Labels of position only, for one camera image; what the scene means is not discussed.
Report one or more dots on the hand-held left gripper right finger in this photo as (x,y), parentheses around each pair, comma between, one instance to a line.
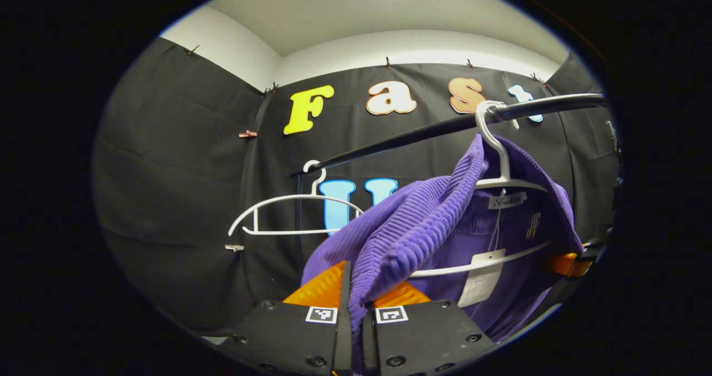
(423,337)

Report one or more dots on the black backdrop cloth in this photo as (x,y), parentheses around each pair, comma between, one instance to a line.
(178,187)

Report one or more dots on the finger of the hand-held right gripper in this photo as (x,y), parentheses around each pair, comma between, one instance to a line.
(564,265)

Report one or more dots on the black clothes rack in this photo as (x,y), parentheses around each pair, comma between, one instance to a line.
(417,134)

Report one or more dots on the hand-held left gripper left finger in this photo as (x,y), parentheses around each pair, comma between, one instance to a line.
(289,337)

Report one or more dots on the red cloth clip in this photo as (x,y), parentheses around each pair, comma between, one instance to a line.
(248,134)

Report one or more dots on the white shirt hanger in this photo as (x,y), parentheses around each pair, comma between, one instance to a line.
(505,171)

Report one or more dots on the white empty hanger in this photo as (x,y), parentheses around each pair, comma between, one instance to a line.
(278,233)

